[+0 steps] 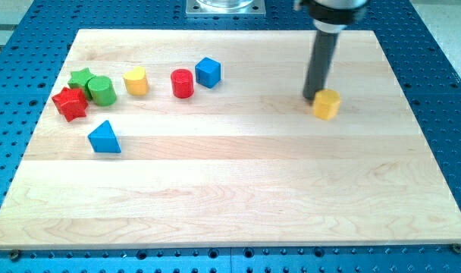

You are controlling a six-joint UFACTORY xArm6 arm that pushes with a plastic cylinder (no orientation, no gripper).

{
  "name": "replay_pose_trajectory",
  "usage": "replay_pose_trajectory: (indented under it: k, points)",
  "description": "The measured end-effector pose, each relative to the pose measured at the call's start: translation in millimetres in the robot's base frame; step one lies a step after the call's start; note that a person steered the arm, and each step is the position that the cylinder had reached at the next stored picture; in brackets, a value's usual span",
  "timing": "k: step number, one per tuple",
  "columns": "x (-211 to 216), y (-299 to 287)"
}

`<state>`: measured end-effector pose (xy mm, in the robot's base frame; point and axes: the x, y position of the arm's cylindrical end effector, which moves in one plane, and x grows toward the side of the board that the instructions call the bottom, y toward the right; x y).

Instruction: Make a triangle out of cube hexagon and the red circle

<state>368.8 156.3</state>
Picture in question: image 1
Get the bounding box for red star block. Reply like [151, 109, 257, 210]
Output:
[52, 87, 88, 122]

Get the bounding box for yellow heart block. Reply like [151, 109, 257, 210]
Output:
[123, 67, 149, 96]

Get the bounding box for red cylinder block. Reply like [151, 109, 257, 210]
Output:
[171, 69, 194, 99]

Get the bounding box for blue cube block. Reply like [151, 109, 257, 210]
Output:
[195, 57, 221, 89]

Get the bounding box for right board clamp screw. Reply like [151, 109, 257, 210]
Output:
[450, 243, 461, 254]

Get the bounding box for yellow hexagon block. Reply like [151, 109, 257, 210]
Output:
[312, 89, 341, 120]

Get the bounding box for left board clamp screw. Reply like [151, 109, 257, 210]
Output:
[8, 249, 21, 262]

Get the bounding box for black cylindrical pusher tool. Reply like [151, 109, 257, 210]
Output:
[303, 30, 339, 101]

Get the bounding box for wooden board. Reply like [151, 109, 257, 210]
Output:
[0, 29, 461, 250]

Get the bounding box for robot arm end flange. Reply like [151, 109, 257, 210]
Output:
[293, 0, 370, 34]

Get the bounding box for blue triangle block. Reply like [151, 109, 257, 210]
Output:
[88, 121, 121, 153]

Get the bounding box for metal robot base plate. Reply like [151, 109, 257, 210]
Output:
[184, 0, 266, 17]

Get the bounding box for green star block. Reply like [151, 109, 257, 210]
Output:
[67, 67, 96, 101]

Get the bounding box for green cylinder block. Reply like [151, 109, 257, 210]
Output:
[88, 76, 117, 106]

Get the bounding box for board clamp screw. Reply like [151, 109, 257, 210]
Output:
[450, 243, 461, 254]
[8, 249, 21, 262]

